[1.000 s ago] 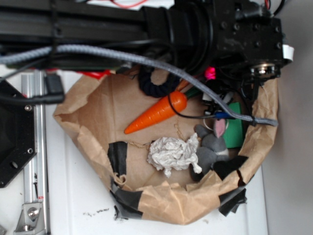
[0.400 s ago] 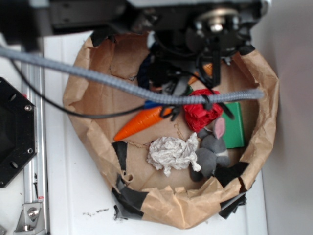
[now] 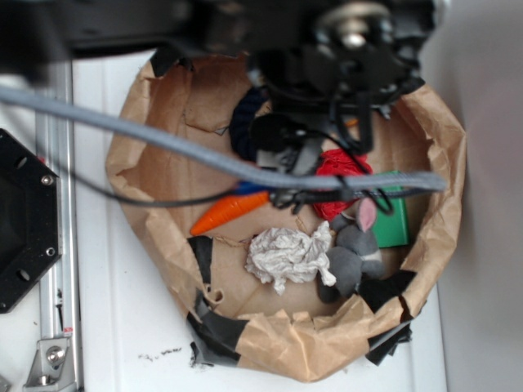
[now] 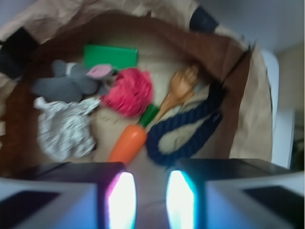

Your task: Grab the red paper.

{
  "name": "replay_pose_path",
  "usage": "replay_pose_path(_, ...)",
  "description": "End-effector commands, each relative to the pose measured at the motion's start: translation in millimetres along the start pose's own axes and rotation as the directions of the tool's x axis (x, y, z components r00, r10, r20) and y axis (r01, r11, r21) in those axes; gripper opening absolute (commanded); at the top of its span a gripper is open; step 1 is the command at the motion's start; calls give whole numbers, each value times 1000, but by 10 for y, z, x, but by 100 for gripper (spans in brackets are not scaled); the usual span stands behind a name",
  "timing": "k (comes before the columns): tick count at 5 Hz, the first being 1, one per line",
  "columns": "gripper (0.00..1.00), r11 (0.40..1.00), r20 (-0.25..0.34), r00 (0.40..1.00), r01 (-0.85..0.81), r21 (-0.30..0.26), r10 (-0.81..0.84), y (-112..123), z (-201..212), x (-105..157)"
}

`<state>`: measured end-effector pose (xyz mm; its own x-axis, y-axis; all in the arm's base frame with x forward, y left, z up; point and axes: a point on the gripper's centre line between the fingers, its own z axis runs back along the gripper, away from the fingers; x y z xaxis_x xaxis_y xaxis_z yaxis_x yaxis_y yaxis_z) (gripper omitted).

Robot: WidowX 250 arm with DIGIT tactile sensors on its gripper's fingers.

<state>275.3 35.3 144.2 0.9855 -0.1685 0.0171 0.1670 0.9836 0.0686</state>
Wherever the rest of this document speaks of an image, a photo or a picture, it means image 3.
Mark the brown paper bag bin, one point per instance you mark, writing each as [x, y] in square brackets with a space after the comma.
[233, 317]

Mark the crumpled white paper ball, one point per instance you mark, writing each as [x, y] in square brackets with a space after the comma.
[279, 255]

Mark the green wooden block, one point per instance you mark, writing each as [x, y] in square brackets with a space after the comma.
[392, 230]

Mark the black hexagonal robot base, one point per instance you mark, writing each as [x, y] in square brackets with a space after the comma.
[30, 236]

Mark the orange woven basket toy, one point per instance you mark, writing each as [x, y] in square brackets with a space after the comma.
[352, 122]

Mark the aluminium rail frame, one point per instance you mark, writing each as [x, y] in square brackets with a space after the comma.
[58, 288]

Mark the grey plush bunny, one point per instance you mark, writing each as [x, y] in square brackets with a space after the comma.
[355, 256]

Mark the orange toy carrot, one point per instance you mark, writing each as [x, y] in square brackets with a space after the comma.
[228, 209]

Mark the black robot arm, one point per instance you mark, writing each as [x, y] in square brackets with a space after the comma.
[36, 33]

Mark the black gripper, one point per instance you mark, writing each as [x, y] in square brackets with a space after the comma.
[355, 53]

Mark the metal corner bracket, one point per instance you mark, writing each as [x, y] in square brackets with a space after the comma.
[53, 367]

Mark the red paper ball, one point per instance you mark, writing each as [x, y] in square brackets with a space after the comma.
[337, 162]

